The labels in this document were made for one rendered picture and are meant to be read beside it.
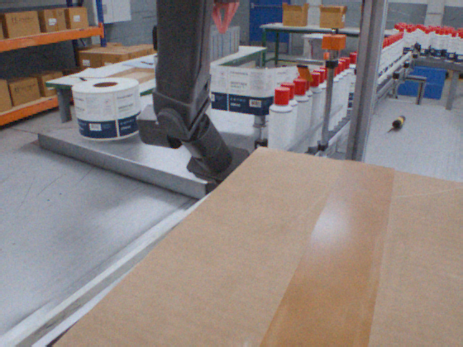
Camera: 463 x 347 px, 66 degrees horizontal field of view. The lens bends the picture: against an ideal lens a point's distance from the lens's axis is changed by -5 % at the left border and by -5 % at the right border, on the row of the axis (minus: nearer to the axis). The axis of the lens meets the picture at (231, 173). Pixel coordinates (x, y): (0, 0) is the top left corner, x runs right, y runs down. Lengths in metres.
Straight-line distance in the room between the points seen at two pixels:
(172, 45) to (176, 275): 0.28
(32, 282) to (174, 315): 0.54
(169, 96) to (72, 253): 0.40
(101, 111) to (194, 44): 0.73
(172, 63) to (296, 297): 0.32
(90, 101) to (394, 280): 0.99
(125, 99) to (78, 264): 0.56
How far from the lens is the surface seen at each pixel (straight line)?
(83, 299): 0.55
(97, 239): 0.80
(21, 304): 0.70
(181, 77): 0.47
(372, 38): 0.94
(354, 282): 0.24
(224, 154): 0.61
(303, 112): 0.92
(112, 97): 1.12
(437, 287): 0.26
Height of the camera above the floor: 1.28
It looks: 26 degrees down
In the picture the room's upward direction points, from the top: straight up
